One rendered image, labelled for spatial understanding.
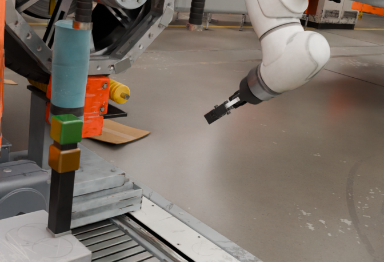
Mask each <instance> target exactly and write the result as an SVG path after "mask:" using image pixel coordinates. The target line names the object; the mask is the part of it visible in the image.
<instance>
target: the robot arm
mask: <svg viewBox="0 0 384 262"><path fill-rule="evenodd" d="M308 3H309V2H308V0H245V4H246V8H247V12H248V15H249V18H250V21H251V24H252V26H253V29H254V31H255V33H256V34H257V36H258V39H259V41H260V44H261V48H262V62H260V63H259V64H258V65H257V66H255V67H254V68H252V69H251V70H250V71H249V73H248V75H247V76H246V77H245V78H243V79H242V80H241V82H240V84H239V90H237V91H236V92H235V93H234V94H233V95H232V96H230V97H229V100H226V101H224V103H222V104H221V105H219V106H218V105H216V106H214V107H215V108H214V109H213V110H211V111H210V112H208V113H207V114H205V115H204V117H205V119H206V121H207V122H208V124H211V123H213V122H214V121H216V120H218V119H219V118H221V117H222V116H224V115H225V114H226V113H227V115H229V114H230V113H231V112H230V110H232V109H234V108H235V109H236V108H238V107H240V106H243V105H244V104H246V103H250V104H253V105H257V104H260V103H261V102H263V101H269V99H271V98H273V97H277V96H278V95H280V94H282V93H284V92H285V91H288V90H293V89H296V88H298V87H300V86H302V85H303V84H305V83H307V82H308V81H309V80H311V79H312V78H314V77H315V76H316V75H317V74H318V73H319V72H320V71H321V70H322V69H323V68H324V67H325V66H326V65H327V63H328V62H329V59H330V47H329V44H328V42H327V40H326V39H325V38H324V36H322V35H321V34H319V33H317V32H314V31H304V30H303V28H302V25H301V22H300V20H299V19H300V18H302V14H303V12H304V11H305V10H306V9H307V7H308Z"/></svg>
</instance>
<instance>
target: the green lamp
mask: <svg viewBox="0 0 384 262"><path fill-rule="evenodd" d="M82 129H83V121H82V120H81V119H80V118H78V117H76V116H75V115H73V114H62V115H56V116H52V117H51V127H50V137H51V138H52V139H53V140H54V141H56V142H57V143H59V144H61V145H67V144H74V143H79V142H81V141H82Z"/></svg>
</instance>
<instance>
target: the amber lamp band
mask: <svg viewBox="0 0 384 262"><path fill-rule="evenodd" d="M80 155H81V150H80V148H78V147H77V148H75V149H69V150H60V149H58V148H57V147H56V146H54V145H53V144H51V145H50V146H49V160H48V165H49V166H50V167H51V168H53V169H54V170H55V171H56V172H58V173H66V172H72V171H75V170H78V169H79V163H80Z"/></svg>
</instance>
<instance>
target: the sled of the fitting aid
mask: <svg viewBox="0 0 384 262"><path fill-rule="evenodd" d="M143 191H144V189H143V188H142V187H140V186H139V185H137V184H136V183H134V182H133V181H131V180H130V178H128V177H127V176H125V183H124V185H121V186H116V187H113V188H109V189H104V190H99V191H96V192H91V193H87V194H82V195H79V196H74V197H73V205H72V213H71V226H70V228H74V227H77V226H80V225H84V224H88V223H92V222H95V221H99V220H103V219H107V218H109V217H114V216H118V215H121V214H124V213H128V212H132V211H136V210H139V209H142V200H143Z"/></svg>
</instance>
